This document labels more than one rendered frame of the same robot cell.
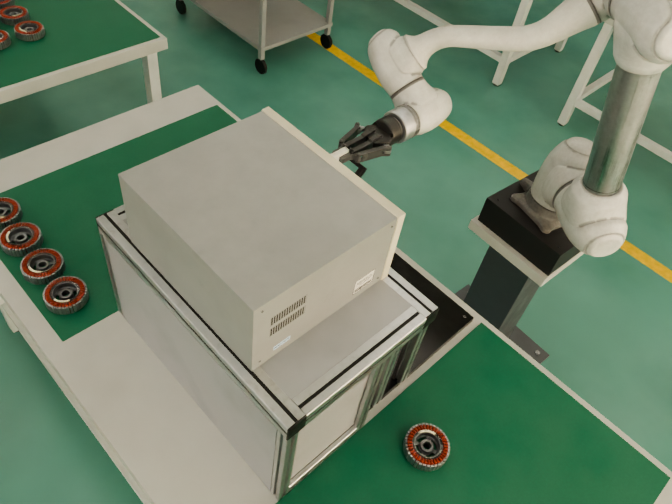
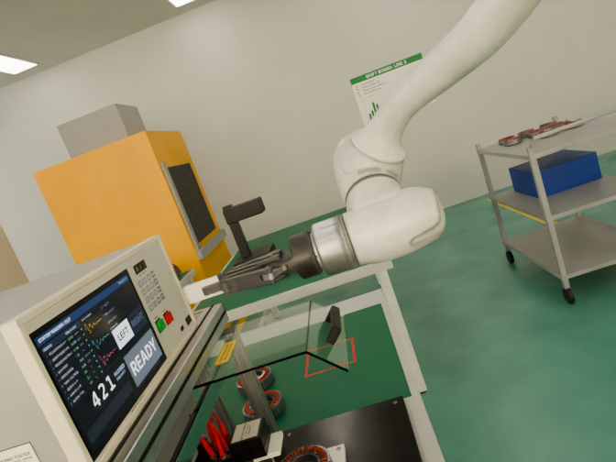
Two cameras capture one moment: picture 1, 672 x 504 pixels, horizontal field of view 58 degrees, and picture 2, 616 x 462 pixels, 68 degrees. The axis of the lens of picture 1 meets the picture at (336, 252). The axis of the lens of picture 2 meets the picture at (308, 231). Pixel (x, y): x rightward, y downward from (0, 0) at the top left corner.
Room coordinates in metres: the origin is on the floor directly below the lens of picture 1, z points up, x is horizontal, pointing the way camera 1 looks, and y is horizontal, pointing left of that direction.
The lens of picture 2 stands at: (0.91, -0.71, 1.39)
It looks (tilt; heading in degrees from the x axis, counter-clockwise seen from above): 10 degrees down; 58
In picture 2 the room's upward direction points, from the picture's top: 20 degrees counter-clockwise
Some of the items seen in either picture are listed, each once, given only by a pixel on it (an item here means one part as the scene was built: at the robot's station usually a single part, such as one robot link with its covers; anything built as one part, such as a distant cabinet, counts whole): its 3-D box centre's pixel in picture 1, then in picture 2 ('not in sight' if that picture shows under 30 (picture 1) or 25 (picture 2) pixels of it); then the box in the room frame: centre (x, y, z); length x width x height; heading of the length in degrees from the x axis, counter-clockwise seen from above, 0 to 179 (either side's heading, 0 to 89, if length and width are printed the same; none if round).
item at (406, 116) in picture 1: (399, 124); (333, 246); (1.34, -0.10, 1.22); 0.09 x 0.06 x 0.09; 51
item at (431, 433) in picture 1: (426, 446); not in sight; (0.68, -0.31, 0.77); 0.11 x 0.11 x 0.04
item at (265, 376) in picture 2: not in sight; (255, 380); (1.36, 0.56, 0.77); 0.11 x 0.11 x 0.04
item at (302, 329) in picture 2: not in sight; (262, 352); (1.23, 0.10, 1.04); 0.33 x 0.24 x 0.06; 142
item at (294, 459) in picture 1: (326, 427); not in sight; (0.61, -0.05, 0.91); 0.28 x 0.03 x 0.32; 142
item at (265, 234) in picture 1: (261, 227); (27, 360); (0.88, 0.17, 1.22); 0.44 x 0.39 x 0.20; 52
